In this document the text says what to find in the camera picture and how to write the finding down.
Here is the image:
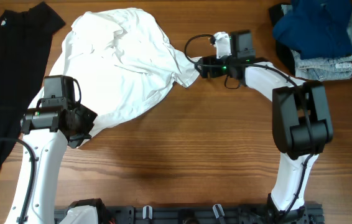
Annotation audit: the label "white t-shirt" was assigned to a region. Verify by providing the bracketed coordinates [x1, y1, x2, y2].
[28, 7, 202, 149]

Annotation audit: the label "blue folded shirt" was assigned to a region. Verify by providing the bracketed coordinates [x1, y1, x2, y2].
[272, 0, 352, 60]

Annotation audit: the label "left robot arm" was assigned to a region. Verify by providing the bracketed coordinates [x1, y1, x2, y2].
[5, 105, 97, 223]

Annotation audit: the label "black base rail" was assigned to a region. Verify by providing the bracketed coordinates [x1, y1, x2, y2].
[106, 203, 325, 224]

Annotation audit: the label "folded light denim jeans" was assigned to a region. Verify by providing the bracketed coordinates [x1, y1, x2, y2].
[287, 13, 352, 81]

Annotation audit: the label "black garment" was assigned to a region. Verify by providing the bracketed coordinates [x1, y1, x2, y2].
[0, 2, 65, 169]

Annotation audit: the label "dark folded garment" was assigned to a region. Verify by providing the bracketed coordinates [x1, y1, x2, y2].
[268, 3, 295, 75]

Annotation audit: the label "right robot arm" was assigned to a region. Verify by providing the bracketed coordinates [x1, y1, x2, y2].
[192, 55, 333, 223]

